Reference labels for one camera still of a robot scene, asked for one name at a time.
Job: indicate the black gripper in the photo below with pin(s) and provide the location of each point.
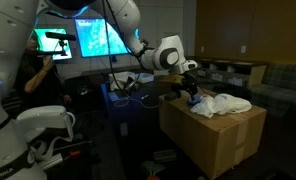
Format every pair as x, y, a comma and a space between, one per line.
187, 82

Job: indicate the white plastic bag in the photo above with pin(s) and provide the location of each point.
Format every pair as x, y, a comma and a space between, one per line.
206, 107

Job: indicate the green cloth wedge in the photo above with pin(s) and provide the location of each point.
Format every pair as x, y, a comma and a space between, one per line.
151, 168

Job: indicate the red apple toy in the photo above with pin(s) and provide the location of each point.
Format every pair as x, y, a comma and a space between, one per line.
152, 178

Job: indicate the blue sponge block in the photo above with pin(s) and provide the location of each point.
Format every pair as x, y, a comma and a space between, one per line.
193, 101

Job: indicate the white cloth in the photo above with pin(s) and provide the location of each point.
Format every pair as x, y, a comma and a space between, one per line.
231, 104

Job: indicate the cardboard box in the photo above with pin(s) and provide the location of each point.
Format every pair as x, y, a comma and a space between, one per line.
214, 144

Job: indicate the wooden shelf cabinet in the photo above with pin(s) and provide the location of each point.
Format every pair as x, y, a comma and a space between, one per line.
236, 72

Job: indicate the green plaid sofa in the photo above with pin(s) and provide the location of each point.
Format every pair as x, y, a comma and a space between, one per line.
277, 91

